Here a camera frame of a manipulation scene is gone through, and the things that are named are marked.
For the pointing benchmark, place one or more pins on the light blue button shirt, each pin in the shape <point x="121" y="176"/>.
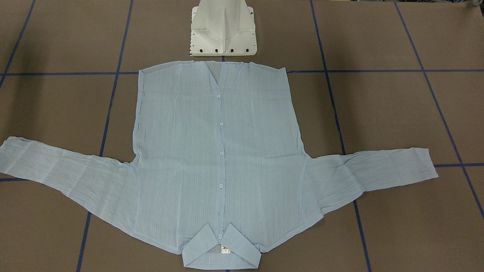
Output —
<point x="220" y="174"/>

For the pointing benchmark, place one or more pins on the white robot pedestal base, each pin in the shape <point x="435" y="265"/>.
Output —
<point x="223" y="28"/>

